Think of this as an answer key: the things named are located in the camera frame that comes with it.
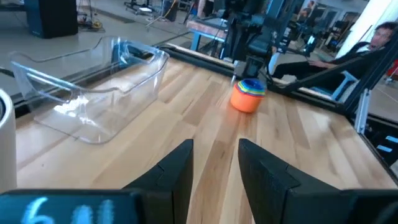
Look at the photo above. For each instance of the black speaker cabinet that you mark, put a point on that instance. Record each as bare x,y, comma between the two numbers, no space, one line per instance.
53,17

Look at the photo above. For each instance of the white plant pot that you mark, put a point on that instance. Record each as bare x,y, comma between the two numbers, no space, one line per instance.
7,149

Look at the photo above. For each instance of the person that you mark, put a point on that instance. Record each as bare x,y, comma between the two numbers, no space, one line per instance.
357,53

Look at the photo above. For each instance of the clear plastic basket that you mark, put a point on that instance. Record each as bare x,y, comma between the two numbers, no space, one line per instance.
102,105

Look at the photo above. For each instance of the light blue chair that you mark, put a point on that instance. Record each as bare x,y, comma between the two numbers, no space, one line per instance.
339,88

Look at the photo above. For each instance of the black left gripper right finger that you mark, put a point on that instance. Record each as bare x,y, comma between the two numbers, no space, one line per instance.
264,180

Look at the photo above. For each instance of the orange measuring cup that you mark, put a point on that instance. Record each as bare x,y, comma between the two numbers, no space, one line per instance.
245,104

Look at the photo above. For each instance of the blue workbench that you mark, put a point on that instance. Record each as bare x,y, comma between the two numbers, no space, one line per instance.
205,29

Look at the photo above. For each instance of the person's hand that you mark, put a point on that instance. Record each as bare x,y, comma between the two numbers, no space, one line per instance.
317,64

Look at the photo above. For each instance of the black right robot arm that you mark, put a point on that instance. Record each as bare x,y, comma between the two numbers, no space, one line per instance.
258,31

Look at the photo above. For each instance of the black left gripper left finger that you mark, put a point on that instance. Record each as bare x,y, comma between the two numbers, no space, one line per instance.
174,186

